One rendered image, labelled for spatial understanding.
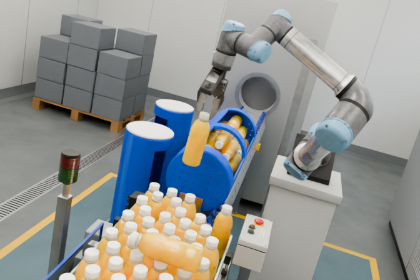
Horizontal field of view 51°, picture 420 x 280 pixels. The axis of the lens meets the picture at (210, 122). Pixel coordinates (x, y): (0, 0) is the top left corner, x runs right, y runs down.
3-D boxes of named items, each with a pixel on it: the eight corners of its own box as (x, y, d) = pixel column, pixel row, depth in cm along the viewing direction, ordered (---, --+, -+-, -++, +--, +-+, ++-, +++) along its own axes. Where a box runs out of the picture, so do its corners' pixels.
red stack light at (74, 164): (82, 165, 148) (84, 155, 146) (72, 172, 141) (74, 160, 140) (65, 160, 149) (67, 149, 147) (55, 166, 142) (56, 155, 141)
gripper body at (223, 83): (224, 94, 165) (234, 64, 160) (219, 100, 157) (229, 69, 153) (206, 87, 166) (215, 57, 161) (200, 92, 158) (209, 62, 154)
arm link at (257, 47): (278, 32, 144) (252, 21, 150) (257, 53, 140) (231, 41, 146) (279, 49, 150) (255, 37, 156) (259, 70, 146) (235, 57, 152)
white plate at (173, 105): (173, 98, 333) (173, 99, 333) (147, 100, 311) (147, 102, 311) (201, 109, 318) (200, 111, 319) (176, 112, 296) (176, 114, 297)
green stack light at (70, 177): (80, 179, 149) (82, 165, 148) (70, 185, 143) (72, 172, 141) (64, 173, 150) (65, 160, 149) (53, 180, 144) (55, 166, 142)
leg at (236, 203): (237, 212, 403) (254, 150, 385) (236, 215, 397) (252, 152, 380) (231, 210, 404) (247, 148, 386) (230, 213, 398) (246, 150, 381)
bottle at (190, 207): (182, 249, 168) (192, 206, 163) (167, 240, 171) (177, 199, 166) (192, 242, 174) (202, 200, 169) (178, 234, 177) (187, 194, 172)
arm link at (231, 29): (239, 26, 145) (220, 17, 150) (229, 57, 149) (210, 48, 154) (252, 27, 151) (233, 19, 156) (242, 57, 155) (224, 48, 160)
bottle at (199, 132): (202, 167, 167) (215, 123, 160) (184, 165, 164) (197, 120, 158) (196, 158, 173) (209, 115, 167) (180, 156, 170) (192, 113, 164)
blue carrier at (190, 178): (246, 159, 269) (263, 117, 261) (217, 223, 187) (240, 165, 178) (204, 142, 273) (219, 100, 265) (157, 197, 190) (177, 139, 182)
